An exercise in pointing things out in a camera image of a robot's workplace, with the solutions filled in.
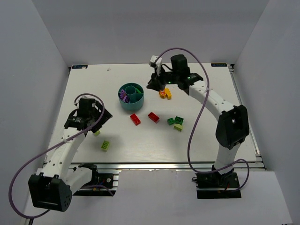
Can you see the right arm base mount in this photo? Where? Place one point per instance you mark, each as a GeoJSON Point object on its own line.
{"type": "Point", "coordinates": [212, 186]}

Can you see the left red lego brick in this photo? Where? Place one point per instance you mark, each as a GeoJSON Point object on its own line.
{"type": "Point", "coordinates": [135, 119]}

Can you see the dark green lego brick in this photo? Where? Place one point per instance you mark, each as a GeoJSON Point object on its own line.
{"type": "Point", "coordinates": [178, 120]}

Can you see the teal round divided container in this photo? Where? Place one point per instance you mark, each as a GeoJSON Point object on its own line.
{"type": "Point", "coordinates": [136, 99]}

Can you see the left blue corner label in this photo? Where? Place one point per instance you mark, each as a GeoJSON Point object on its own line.
{"type": "Point", "coordinates": [79, 67]}

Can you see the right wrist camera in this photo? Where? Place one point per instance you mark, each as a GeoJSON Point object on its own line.
{"type": "Point", "coordinates": [156, 62]}

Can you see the blue corner label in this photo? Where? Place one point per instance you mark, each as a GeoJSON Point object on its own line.
{"type": "Point", "coordinates": [218, 64]}
{"type": "Point", "coordinates": [79, 67]}

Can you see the pale green sloped lego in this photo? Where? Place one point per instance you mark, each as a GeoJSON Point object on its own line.
{"type": "Point", "coordinates": [178, 127]}

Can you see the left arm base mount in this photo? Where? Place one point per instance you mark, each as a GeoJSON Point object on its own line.
{"type": "Point", "coordinates": [105, 185]}

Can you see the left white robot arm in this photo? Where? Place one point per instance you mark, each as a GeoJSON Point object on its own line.
{"type": "Point", "coordinates": [53, 187]}

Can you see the red lego brick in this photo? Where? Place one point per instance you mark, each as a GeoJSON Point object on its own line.
{"type": "Point", "coordinates": [135, 119]}
{"type": "Point", "coordinates": [153, 117]}

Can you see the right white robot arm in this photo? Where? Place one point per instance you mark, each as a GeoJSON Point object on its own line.
{"type": "Point", "coordinates": [232, 121]}

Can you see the right blue corner label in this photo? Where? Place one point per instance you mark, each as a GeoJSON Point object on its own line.
{"type": "Point", "coordinates": [218, 64]}

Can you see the small green lego brick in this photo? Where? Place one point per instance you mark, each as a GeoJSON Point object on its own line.
{"type": "Point", "coordinates": [170, 121]}

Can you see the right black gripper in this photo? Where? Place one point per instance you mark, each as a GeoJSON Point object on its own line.
{"type": "Point", "coordinates": [154, 82]}

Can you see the right red lego brick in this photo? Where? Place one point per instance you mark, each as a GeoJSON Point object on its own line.
{"type": "Point", "coordinates": [153, 117]}

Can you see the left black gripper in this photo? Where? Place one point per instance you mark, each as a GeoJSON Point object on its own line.
{"type": "Point", "coordinates": [103, 115]}

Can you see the yellow orange lego figure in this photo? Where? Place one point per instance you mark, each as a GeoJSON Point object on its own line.
{"type": "Point", "coordinates": [165, 94]}

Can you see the purple lego brick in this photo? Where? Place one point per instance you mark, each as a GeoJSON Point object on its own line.
{"type": "Point", "coordinates": [125, 99]}
{"type": "Point", "coordinates": [122, 94]}

